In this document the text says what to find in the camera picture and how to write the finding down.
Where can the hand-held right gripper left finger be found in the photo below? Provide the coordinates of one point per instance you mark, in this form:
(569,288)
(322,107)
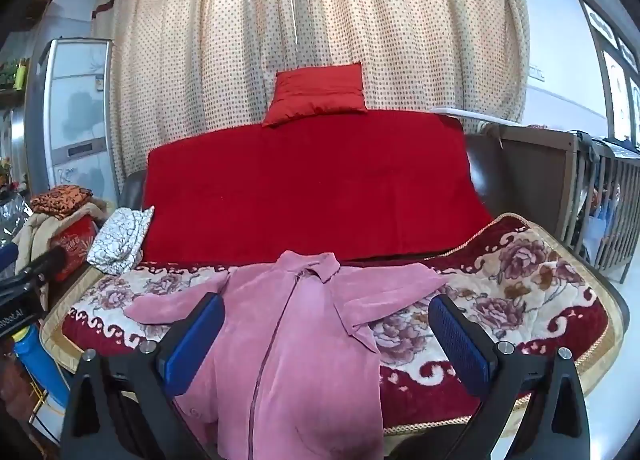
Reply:
(195,340)

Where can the orange patterned folded cloth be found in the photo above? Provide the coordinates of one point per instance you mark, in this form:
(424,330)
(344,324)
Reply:
(62,200)

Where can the standing air conditioner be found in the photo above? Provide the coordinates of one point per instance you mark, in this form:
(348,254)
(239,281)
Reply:
(75,114)

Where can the pile of clothes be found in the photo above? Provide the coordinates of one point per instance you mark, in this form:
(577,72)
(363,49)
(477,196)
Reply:
(615,142)

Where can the yellow bottle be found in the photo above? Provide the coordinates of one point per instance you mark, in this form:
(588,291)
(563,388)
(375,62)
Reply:
(21,73)

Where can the white board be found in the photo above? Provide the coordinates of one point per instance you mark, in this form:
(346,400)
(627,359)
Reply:
(475,114)

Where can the clear plastic wrap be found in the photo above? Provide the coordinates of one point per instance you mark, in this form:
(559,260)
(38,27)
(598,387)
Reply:
(15,220)

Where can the wooden crib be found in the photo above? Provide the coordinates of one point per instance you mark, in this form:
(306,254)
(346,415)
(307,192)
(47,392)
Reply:
(545,164)

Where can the green ornament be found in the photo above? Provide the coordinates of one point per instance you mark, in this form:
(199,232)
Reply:
(7,74)

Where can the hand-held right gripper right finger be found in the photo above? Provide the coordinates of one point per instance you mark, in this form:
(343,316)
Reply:
(460,345)

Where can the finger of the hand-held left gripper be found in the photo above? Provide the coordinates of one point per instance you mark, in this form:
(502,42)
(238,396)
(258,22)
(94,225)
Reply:
(45,262)
(7,257)

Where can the beige coat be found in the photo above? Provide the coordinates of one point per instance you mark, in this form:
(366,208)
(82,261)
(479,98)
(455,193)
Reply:
(37,235)

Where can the red pillow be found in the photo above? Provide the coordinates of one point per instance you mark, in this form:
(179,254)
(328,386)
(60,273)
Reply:
(315,89)

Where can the white wall socket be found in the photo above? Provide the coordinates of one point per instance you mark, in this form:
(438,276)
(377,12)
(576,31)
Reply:
(537,73)

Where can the white patterned cloth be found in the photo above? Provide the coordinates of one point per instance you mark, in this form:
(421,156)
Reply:
(120,240)

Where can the dark wooden window frame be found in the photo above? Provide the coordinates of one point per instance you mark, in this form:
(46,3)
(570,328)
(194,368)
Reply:
(607,49)

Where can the red cardboard box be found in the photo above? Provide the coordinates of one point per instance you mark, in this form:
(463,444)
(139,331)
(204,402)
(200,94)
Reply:
(75,245)

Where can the red sofa cover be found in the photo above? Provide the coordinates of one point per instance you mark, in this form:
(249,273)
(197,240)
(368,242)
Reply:
(310,190)

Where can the artificial flower bouquet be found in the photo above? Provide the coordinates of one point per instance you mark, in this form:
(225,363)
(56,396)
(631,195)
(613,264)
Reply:
(5,172)

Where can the floral plush blanket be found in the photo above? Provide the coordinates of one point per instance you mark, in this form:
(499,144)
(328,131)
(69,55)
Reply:
(525,290)

